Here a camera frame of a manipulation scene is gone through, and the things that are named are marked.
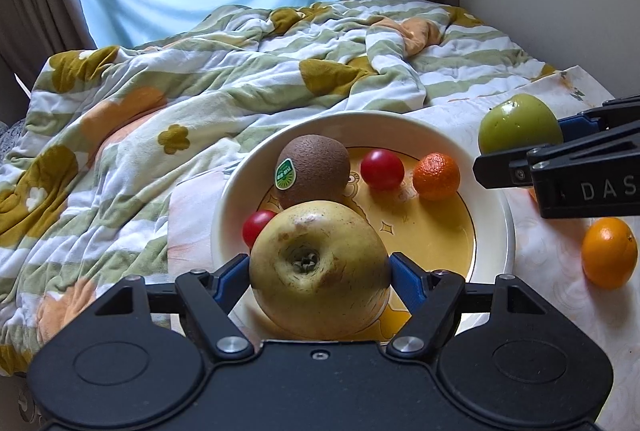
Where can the brown kiwi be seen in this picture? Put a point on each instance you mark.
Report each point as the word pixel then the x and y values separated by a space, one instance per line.
pixel 315 171

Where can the red cherry tomato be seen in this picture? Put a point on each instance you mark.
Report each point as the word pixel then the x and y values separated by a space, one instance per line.
pixel 255 227
pixel 382 168

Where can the large orange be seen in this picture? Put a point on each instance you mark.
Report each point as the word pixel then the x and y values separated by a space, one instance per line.
pixel 533 195
pixel 610 253

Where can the small mandarin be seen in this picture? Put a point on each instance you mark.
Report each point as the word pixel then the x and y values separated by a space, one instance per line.
pixel 436 176

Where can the large yellow apple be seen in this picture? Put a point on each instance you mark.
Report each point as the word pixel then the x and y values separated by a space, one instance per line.
pixel 320 271

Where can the cream yellow cartoon plate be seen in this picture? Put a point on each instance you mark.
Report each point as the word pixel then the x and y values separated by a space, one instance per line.
pixel 450 231

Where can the green striped flower blanket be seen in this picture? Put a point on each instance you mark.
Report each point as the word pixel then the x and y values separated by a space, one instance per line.
pixel 150 111

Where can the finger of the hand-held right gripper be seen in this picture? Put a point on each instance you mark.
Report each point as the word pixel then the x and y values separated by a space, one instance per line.
pixel 577 127
pixel 500 171

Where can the green apple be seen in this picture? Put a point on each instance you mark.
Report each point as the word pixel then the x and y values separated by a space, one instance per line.
pixel 520 126

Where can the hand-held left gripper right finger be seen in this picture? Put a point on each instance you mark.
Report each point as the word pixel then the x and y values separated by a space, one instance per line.
pixel 402 280

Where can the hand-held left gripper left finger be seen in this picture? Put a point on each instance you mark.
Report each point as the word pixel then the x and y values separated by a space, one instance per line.
pixel 232 275

